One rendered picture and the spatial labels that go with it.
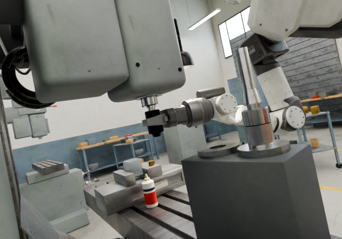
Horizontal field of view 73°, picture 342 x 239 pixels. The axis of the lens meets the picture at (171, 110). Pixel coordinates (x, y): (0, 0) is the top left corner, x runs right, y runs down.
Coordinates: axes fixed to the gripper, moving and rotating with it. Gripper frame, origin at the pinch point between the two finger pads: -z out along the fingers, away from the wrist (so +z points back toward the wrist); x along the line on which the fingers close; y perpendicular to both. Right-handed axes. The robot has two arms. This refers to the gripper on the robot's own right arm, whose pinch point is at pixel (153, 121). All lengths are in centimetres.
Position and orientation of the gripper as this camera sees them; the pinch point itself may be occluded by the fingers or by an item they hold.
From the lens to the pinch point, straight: 71.3
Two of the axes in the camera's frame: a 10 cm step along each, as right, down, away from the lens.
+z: 9.3, -1.9, 3.2
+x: 3.1, -0.9, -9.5
